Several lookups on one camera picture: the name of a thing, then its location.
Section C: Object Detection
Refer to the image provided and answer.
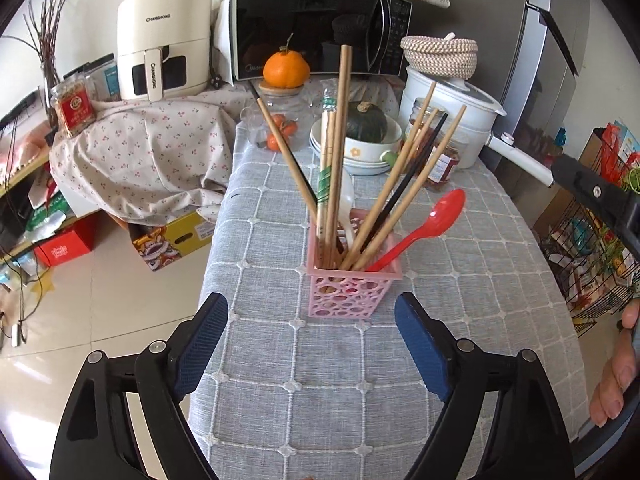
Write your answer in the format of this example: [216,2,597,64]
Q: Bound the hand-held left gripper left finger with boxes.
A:
[50,291,230,480]

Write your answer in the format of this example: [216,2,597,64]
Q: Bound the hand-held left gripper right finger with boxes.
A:
[394,291,576,480]

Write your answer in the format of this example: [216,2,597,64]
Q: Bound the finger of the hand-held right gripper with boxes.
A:
[551,154,640,245]

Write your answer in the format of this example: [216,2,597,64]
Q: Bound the pink perforated utensil basket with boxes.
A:
[306,212,404,321]

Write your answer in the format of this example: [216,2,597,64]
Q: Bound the red plastic spoon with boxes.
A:
[365,188,467,272]

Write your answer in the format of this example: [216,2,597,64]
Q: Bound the plain wooden chopstick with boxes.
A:
[357,105,468,263]
[327,44,353,267]
[350,107,442,267]
[342,82,437,268]

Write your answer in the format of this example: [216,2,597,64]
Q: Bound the white plastic spoon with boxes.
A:
[336,167,358,256]

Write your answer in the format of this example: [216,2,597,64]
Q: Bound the green-print chopsticks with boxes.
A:
[316,87,338,266]

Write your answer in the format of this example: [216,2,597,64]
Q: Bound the person's right hand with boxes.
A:
[589,299,640,428]

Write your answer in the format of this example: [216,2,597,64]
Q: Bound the grey checkered tablecloth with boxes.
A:
[187,77,591,480]

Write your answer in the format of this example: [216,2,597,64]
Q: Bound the yellow cardboard box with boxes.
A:
[128,209,217,273]

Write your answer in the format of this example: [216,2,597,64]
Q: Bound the grey refrigerator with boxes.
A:
[480,0,592,187]

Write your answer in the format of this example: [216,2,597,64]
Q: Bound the white rice cooker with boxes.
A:
[398,65,556,189]

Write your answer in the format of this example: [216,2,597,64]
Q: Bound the red gift box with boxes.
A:
[32,216,97,268]

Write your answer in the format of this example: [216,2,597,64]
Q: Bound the floral draped cloth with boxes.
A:
[49,87,237,224]

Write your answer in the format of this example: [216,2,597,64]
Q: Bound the stack of white bowls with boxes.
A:
[308,115,405,177]

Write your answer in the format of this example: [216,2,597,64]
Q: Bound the dark green pumpkin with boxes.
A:
[344,101,389,144]

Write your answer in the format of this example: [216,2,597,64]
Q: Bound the glass jar with wooden lid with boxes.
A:
[240,82,314,154]

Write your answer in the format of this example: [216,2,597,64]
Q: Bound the pink cloth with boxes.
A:
[0,124,52,173]

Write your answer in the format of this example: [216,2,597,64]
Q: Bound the red-label jar of nuts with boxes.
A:
[49,73,97,138]

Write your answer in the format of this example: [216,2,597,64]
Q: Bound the clear plastic storage containers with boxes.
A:
[62,52,122,102]

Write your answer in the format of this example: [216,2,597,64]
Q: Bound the large orange with stem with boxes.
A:
[262,35,311,89]

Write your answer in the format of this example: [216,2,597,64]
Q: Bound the cream air fryer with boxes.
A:
[116,0,214,102]

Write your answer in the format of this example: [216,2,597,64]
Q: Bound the black microwave oven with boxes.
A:
[220,0,414,84]

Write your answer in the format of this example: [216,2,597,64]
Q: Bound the dry twigs in vase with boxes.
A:
[0,0,85,128]

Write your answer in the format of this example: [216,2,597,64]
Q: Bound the black wire rack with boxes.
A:
[541,130,640,337]

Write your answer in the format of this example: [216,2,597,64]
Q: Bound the woven rope basket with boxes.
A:
[400,34,479,81]

